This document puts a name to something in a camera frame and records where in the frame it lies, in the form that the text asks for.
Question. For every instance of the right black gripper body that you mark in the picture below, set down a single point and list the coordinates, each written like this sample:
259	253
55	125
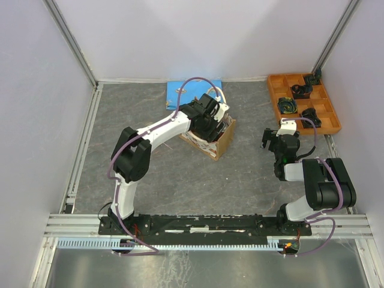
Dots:
273	144

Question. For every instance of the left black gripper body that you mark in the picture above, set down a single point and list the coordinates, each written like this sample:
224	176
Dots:
207	130

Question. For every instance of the patterned canvas tote bag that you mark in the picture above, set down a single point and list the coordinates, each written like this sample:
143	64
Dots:
221	143

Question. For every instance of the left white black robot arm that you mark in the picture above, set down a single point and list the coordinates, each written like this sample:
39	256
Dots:
131	156

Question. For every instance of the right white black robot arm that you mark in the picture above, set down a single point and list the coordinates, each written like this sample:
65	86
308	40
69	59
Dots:
327	184

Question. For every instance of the blue printed folded cloth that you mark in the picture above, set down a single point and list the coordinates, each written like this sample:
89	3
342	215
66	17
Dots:
193	89

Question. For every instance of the rolled dark sock left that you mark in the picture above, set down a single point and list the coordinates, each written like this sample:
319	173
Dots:
287	106

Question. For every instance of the rolled dark sock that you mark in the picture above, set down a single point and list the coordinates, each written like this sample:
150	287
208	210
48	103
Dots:
301	92
287	106
313	78
311	114

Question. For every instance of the rolled dark sock bottom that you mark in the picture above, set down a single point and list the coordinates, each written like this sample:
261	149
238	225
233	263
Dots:
311	114

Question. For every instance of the rolled dark sock middle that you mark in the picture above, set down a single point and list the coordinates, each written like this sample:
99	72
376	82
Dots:
301	92

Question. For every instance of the rolled dark sock top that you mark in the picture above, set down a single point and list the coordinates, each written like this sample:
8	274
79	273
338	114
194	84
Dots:
313	78

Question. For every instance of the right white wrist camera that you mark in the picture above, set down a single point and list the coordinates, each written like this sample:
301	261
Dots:
287	126

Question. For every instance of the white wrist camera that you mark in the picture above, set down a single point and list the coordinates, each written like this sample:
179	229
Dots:
287	126
221	109

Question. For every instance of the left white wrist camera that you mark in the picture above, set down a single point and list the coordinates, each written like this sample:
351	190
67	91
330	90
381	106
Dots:
221	109

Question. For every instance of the aluminium frame rail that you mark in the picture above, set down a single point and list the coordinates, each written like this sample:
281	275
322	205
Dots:
351	226

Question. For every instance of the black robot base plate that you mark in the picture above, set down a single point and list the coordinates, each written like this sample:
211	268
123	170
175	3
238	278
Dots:
199	230

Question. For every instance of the blue slotted cable duct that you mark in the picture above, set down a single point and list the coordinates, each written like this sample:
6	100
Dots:
117	244

